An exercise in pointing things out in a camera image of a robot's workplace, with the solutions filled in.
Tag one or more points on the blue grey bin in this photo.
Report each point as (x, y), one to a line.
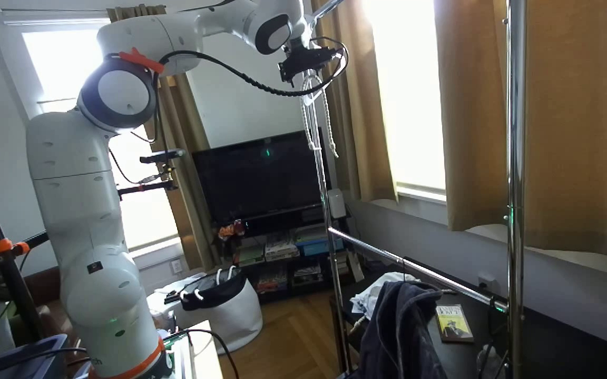
(29, 351)

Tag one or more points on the black flat television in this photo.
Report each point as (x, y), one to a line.
(253, 182)

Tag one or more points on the black stereo camera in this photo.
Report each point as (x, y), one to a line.
(161, 157)

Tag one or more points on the white coat hanger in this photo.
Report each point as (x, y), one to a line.
(310, 99)

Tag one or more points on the dark TV stand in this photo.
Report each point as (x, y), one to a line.
(274, 229)

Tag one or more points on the white box device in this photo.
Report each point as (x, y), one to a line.
(333, 203)

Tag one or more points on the black striped bag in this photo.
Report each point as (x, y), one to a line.
(219, 287)

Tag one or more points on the chrome bottom railing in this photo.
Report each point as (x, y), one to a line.
(401, 266)

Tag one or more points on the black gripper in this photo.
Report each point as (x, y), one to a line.
(295, 57)

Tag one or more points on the yellow book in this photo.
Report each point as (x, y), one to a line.
(454, 322)

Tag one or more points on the chrome clothes rack frame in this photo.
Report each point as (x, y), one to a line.
(517, 139)

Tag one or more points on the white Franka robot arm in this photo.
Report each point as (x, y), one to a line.
(72, 175)

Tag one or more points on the brown window curtain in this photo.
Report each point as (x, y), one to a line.
(168, 113)
(362, 127)
(584, 106)

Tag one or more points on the white cloth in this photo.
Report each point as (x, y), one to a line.
(373, 291)

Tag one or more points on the dark clothes pile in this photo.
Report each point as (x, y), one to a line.
(394, 330)

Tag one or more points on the orange toy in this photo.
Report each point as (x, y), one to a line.
(230, 229)

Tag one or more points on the blue box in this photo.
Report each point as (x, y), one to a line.
(312, 245)

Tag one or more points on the bright window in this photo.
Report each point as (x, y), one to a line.
(408, 92)
(51, 65)

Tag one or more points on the white wall outlet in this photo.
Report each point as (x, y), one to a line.
(178, 266)

